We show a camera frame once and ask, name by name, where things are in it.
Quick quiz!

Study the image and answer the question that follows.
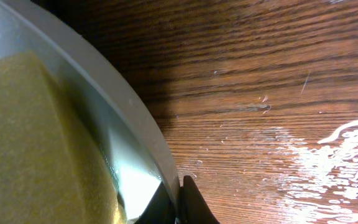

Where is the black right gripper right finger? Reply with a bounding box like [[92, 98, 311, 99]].
[[180, 175, 219, 224]]

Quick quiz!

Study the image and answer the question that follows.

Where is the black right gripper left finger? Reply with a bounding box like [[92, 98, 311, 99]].
[[135, 182, 176, 224]]

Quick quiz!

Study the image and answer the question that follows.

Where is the green and yellow sponge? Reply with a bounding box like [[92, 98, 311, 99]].
[[0, 53, 127, 223]]

